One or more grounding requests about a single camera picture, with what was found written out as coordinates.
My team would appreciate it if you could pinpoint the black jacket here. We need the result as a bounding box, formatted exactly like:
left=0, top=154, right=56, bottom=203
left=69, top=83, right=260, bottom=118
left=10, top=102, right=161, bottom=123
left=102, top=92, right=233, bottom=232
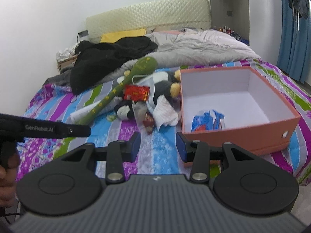
left=70, top=36, right=158, bottom=95

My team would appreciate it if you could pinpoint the white crumpled cloth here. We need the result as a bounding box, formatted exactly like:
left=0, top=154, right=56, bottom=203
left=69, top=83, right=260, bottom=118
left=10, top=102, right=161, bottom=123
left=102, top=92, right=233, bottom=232
left=56, top=45, right=77, bottom=63

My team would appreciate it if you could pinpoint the white knitted cloth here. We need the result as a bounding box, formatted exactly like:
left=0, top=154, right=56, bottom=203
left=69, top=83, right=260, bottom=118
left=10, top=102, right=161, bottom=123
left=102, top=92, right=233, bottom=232
left=152, top=95, right=181, bottom=130

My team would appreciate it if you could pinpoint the green plush massage stick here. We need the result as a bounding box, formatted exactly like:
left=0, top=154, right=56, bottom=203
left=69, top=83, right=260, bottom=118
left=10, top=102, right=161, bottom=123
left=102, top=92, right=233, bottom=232
left=78, top=56, right=158, bottom=125

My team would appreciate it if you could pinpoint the grey duvet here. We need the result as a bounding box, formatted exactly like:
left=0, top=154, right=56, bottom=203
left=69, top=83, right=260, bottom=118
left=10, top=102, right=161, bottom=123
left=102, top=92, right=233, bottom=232
left=106, top=28, right=262, bottom=81

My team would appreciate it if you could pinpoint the red foil snack packet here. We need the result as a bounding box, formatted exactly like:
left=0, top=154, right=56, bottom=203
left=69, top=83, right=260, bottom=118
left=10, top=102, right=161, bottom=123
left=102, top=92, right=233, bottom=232
left=123, top=85, right=150, bottom=102

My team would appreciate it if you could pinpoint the blue curtain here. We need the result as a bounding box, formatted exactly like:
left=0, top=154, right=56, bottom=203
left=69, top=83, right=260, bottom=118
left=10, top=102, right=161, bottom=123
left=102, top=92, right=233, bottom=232
left=277, top=0, right=310, bottom=83

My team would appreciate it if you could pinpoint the black wall socket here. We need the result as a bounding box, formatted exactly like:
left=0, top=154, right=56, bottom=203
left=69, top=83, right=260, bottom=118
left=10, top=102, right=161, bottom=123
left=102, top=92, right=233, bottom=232
left=78, top=30, right=89, bottom=37

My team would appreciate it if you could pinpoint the cream quilted headboard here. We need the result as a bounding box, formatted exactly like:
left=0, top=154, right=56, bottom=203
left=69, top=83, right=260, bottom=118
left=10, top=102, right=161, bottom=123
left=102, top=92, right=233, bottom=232
left=85, top=0, right=211, bottom=43

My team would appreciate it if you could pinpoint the grey white penguin plush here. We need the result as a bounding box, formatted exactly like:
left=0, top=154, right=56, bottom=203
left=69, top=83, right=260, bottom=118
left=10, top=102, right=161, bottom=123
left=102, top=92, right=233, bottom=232
left=117, top=70, right=181, bottom=104

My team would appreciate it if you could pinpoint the small panda plush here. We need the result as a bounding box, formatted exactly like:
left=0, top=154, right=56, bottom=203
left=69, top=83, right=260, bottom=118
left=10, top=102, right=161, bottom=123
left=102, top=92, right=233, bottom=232
left=114, top=100, right=135, bottom=120

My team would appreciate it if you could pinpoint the pink cardboard box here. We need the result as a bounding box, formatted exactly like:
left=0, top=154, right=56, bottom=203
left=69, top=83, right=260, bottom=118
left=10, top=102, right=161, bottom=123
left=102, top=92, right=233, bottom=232
left=180, top=67, right=301, bottom=155

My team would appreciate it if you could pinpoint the yellow pillow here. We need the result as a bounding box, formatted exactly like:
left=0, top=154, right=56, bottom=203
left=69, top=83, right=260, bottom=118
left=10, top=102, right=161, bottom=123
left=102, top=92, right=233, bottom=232
left=100, top=28, right=146, bottom=43

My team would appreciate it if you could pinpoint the light blue face mask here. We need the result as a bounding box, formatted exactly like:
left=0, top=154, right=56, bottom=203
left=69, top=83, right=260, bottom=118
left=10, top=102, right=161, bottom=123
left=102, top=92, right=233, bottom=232
left=132, top=75, right=156, bottom=114

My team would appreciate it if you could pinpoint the dark red snack wrapper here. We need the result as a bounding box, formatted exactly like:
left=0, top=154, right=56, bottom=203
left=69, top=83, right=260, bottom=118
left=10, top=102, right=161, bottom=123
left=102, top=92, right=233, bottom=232
left=142, top=111, right=156, bottom=135

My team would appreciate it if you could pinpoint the blue plastic packet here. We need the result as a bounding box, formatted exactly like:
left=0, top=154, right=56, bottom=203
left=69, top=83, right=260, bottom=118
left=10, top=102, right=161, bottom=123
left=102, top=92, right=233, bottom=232
left=191, top=110, right=225, bottom=132

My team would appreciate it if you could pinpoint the person's left hand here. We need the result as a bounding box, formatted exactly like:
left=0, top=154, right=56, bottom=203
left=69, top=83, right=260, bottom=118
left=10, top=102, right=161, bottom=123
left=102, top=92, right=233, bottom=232
left=0, top=153, right=20, bottom=208

